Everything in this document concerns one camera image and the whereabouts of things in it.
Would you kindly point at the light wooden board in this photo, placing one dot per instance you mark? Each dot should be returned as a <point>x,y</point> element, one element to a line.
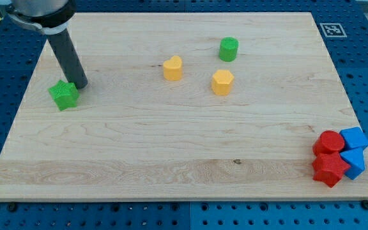
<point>135,136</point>

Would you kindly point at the yellow heart block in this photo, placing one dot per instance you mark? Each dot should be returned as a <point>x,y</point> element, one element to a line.
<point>173,70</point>

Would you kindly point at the yellow hexagon block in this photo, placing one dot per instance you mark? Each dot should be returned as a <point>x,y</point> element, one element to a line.
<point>222,82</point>

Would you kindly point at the green cylinder block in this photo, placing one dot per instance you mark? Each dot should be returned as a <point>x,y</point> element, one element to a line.
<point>228,49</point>

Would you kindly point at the green star block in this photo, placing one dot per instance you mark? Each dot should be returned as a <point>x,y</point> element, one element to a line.
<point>64,94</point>

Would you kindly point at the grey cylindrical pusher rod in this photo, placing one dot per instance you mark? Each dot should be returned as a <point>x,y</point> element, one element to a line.
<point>66,55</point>

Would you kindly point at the red cylinder block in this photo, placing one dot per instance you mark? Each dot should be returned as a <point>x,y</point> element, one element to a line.
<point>328,142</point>

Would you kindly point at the red star block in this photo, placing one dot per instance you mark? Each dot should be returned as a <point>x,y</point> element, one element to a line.
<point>329,168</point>

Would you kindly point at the white fiducial marker tag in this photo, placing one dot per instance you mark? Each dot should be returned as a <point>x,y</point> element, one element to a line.
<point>333,30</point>

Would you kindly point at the blue cube block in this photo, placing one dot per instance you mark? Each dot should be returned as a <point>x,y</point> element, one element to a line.
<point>354,138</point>

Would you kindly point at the blue triangle block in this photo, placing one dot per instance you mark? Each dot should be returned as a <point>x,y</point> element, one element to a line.
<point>355,158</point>

